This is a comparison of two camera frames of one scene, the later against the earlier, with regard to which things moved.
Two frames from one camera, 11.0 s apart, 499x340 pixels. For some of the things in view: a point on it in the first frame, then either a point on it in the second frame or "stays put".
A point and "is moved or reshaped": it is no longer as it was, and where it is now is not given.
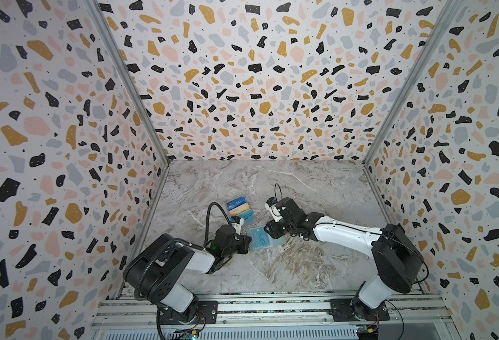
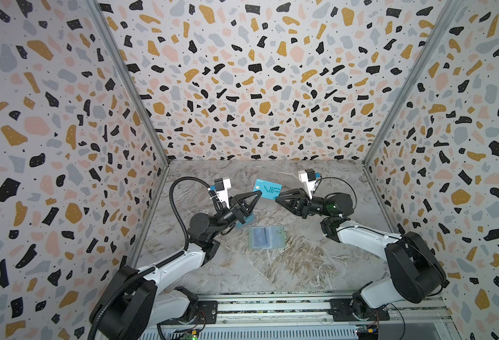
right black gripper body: x=276 y=225 -> x=303 y=204
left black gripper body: x=238 y=246 -> x=225 y=219
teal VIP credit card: x=248 y=217 is moved or reshaped
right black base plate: x=341 y=312 stays put
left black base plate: x=207 y=313 stays put
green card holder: x=259 y=239 stays put
